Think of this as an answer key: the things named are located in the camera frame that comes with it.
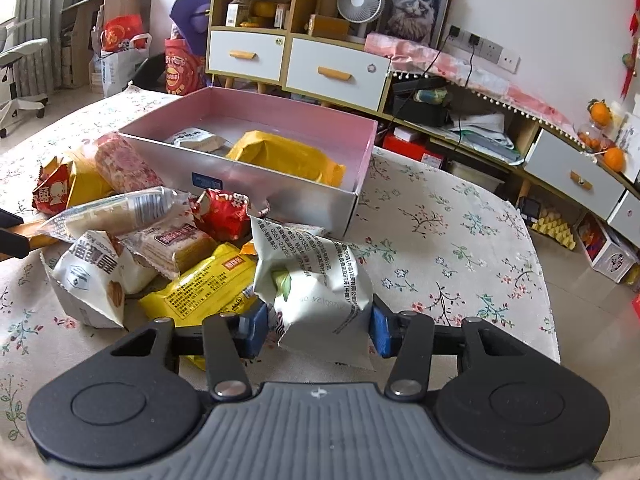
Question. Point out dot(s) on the small wooden box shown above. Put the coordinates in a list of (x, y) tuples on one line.
[(327, 26)]

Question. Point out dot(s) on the tan snack stick packet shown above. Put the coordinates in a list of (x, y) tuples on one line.
[(35, 232)]

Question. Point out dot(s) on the white green snack bag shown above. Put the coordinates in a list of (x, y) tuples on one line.
[(320, 280)]

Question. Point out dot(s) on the long wooden cabinet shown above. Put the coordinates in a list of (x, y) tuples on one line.
[(565, 160)]

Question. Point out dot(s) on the pink red snack packet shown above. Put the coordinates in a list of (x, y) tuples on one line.
[(127, 162)]

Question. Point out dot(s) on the small white box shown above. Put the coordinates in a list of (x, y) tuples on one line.
[(232, 14)]

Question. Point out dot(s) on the black power adapter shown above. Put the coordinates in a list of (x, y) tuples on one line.
[(530, 208)]

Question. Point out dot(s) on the small red snack packet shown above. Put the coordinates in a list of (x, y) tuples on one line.
[(222, 215)]

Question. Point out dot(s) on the glass jar of small oranges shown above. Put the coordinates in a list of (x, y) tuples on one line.
[(591, 139)]

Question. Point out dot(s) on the red packet white figure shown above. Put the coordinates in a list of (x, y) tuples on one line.
[(52, 190)]

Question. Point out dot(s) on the wall socket strip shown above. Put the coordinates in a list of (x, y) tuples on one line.
[(482, 47)]

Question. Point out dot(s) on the orange fruit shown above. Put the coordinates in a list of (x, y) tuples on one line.
[(614, 158), (600, 114)]

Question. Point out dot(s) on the red printed bag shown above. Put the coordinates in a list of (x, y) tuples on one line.
[(182, 67)]

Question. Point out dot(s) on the red hanging ornament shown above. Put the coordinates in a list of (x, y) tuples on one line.
[(631, 45)]

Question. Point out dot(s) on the red box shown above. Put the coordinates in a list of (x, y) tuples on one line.
[(415, 150)]

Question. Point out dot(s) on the yellow foam tray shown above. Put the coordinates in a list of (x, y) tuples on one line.
[(552, 230)]

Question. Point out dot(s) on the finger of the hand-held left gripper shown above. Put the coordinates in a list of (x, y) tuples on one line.
[(12, 247), (9, 219)]

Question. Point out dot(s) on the clear biscuit roll packet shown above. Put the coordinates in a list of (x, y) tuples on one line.
[(120, 210)]

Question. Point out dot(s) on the brown label cracker packet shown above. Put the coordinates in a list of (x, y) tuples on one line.
[(175, 247)]

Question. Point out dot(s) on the pink cloth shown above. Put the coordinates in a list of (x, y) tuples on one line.
[(450, 65)]

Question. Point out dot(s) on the purple plush toy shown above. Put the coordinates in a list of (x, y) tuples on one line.
[(192, 15)]

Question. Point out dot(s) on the pink cardboard box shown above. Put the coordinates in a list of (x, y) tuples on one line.
[(280, 200)]

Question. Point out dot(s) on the white shopping bag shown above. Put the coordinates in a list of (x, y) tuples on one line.
[(117, 70)]

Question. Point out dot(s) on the clear plastic storage bin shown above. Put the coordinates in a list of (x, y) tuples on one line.
[(475, 177)]

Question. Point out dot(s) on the red gift bag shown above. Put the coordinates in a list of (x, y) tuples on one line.
[(122, 32)]

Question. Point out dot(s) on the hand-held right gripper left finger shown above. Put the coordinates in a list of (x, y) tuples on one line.
[(256, 329)]

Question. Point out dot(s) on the floral tablecloth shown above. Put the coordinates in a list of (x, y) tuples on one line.
[(440, 240)]

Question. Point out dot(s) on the plain yellow snack bag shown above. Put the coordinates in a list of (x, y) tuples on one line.
[(85, 180)]

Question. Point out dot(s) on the yellow snack packet black print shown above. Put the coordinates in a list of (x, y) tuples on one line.
[(205, 287)]

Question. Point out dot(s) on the yellow round tin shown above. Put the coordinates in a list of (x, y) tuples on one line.
[(263, 14)]

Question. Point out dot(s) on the framed cat picture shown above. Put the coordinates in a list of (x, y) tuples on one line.
[(412, 10)]

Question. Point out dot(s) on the white cabinet drawer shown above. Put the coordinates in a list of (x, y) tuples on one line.
[(570, 167)]

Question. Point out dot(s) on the black storage box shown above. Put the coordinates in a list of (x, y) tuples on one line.
[(420, 107)]

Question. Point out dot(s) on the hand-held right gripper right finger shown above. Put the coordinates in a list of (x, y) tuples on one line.
[(381, 332)]

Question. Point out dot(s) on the large yellow snack bag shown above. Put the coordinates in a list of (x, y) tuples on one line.
[(285, 157)]

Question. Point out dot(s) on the small white snack packet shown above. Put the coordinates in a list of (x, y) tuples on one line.
[(195, 139)]

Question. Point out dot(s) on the small white desk fan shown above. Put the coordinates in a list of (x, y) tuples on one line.
[(360, 2)]

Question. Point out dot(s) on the white printed carton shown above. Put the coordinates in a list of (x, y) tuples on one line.
[(610, 255)]

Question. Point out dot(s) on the pile of white papers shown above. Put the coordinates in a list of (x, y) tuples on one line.
[(482, 132)]

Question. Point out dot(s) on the low wooden drawer cabinet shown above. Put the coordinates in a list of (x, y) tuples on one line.
[(335, 72)]

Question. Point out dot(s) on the white snack bag brown print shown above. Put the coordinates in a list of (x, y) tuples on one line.
[(85, 275)]

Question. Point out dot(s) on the white office chair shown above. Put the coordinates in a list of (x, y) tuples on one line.
[(17, 60)]

